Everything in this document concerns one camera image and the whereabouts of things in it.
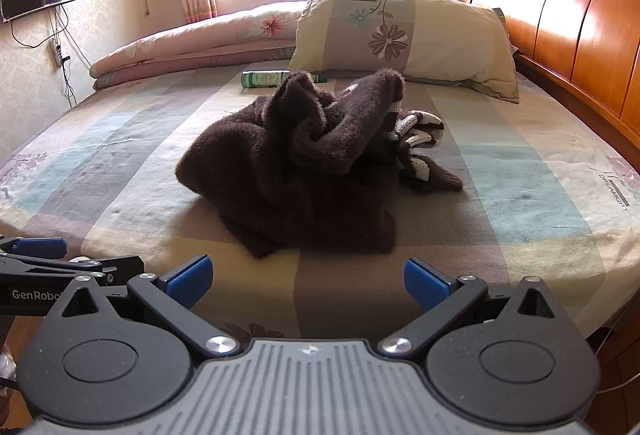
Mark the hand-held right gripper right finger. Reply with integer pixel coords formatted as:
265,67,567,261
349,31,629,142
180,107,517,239
377,258,557,360

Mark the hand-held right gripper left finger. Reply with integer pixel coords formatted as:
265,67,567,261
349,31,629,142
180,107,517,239
60,254,242,361

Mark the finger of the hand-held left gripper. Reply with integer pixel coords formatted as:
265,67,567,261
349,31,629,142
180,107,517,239
0,256,146,286
0,237,68,258

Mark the brown fuzzy sweater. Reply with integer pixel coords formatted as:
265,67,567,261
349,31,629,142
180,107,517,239
175,69,464,259

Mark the green glass bottle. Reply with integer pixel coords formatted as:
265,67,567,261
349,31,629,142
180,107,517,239
241,70,328,90

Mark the folded pink floral quilt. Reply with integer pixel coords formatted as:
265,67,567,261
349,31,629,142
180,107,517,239
90,1,307,90

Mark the floral pillow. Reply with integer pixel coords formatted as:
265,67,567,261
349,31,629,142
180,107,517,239
288,0,521,104

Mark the wooden headboard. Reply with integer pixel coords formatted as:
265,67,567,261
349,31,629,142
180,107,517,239
465,0,640,160

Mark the black television cable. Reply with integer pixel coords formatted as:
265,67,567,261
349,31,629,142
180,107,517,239
10,7,93,106

